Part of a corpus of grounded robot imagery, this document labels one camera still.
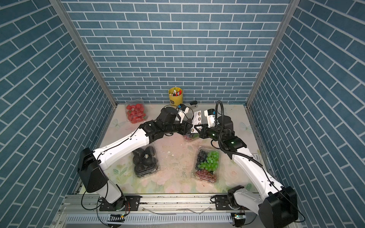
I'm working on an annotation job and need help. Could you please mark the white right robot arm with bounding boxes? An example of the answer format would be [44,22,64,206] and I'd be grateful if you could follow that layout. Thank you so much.
[193,101,301,228]

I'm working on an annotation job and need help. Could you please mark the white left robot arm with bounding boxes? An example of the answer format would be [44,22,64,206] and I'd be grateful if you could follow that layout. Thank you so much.
[77,104,193,204]

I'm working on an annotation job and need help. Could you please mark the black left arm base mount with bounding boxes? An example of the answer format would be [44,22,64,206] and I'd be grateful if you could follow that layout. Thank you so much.
[99,195,142,212]

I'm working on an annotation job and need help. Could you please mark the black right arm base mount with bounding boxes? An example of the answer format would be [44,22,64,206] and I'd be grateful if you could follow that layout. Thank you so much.
[210,185,247,211]

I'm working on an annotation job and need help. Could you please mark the clear box of avocados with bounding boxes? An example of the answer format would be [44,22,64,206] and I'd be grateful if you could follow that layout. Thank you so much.
[132,144,159,178]

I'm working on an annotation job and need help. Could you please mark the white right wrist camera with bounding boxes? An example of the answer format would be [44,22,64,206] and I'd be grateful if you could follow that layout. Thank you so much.
[204,109,216,128]

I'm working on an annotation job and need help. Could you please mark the white label strip on table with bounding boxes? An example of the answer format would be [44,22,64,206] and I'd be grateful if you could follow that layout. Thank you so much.
[252,154,260,162]

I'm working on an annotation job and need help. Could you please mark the yellow pen cup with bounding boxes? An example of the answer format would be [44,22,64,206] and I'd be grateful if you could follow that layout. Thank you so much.
[168,87,183,105]

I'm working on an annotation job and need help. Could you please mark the aluminium corner post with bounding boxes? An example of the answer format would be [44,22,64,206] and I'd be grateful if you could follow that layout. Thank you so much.
[246,0,300,107]
[49,0,117,109]

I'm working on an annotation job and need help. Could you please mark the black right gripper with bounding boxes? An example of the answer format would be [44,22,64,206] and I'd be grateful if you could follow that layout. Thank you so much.
[194,124,224,143]

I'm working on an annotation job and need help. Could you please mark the aluminium front rail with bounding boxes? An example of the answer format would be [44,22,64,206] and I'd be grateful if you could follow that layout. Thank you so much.
[56,192,297,217]

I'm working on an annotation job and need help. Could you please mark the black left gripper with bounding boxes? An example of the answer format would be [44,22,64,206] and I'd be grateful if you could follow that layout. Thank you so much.
[163,120,194,135]

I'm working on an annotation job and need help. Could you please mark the clear box of strawberries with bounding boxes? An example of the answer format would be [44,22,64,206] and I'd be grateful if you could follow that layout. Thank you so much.
[125,99,147,124]

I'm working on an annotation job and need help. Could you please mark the aluminium corner post left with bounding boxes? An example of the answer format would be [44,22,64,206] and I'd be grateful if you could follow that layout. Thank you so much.
[49,0,117,109]

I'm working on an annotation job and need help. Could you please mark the white fruit sticker sheet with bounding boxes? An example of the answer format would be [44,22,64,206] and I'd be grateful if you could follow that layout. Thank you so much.
[190,111,202,134]

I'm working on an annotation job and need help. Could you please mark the clear box of blueberries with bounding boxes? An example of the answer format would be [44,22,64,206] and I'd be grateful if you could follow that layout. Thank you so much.
[183,133,199,142]

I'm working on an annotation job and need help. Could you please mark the clear box of mixed grapes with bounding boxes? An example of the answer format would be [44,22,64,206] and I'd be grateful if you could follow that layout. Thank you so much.
[193,147,221,183]

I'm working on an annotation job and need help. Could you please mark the aluminium corner post right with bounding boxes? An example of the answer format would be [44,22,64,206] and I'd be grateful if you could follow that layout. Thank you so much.
[246,0,300,107]

